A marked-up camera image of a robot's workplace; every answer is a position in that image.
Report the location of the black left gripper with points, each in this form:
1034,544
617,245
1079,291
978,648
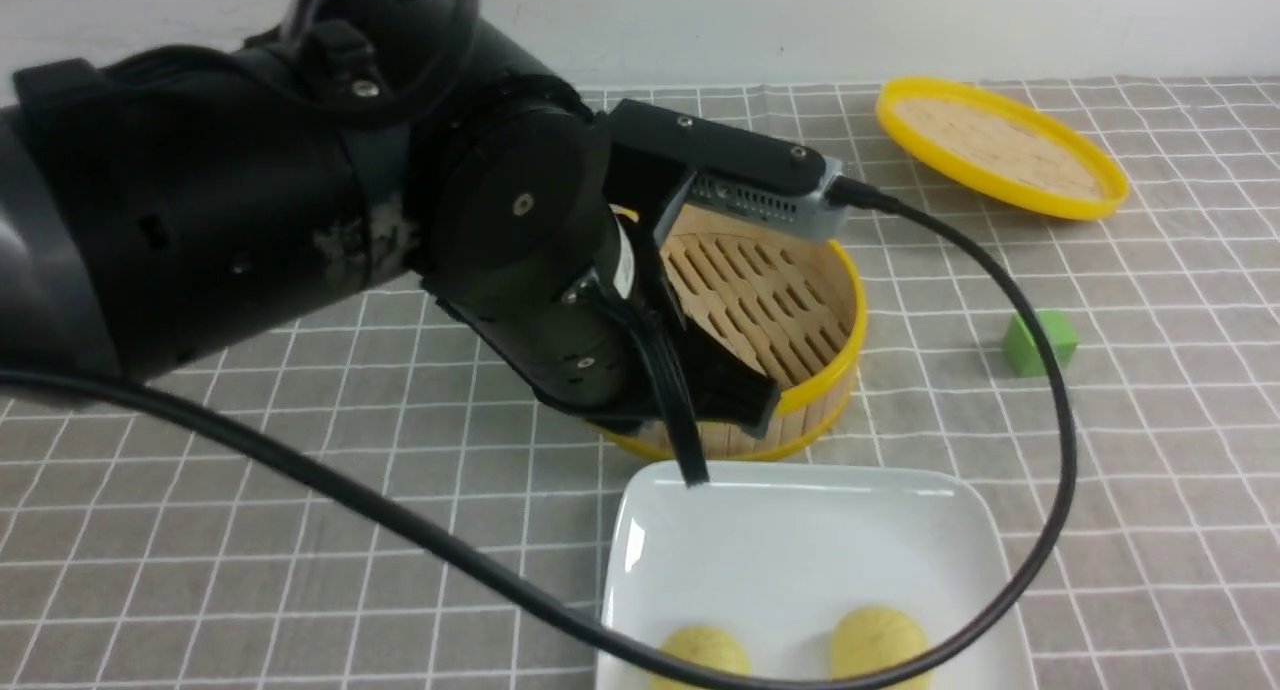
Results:
572,299

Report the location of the bamboo steamer basket yellow rim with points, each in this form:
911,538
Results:
791,309

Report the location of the green cube block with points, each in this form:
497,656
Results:
1020,348

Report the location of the bamboo steamer lid yellow rim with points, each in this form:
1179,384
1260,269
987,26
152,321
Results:
1001,148

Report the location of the white square plate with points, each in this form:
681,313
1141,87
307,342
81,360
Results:
776,554

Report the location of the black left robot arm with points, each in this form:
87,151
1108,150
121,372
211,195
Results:
167,207

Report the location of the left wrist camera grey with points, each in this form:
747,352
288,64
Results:
662,160

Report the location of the yellow steamed bun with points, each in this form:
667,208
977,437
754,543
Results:
872,638
709,646

